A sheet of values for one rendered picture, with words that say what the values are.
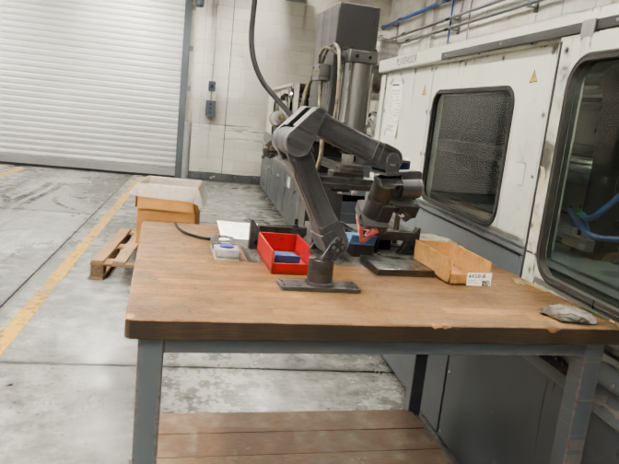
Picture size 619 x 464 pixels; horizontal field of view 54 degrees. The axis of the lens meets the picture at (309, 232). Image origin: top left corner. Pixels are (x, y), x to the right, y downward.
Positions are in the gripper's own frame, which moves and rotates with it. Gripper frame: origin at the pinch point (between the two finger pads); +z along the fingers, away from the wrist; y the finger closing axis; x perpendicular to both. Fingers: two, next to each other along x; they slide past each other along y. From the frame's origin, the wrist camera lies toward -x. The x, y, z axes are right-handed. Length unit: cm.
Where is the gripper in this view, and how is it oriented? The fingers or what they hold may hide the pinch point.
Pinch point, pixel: (362, 238)
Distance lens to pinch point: 162.4
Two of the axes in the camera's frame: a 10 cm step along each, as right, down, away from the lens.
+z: -2.3, 7.3, 6.4
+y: -1.3, -6.8, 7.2
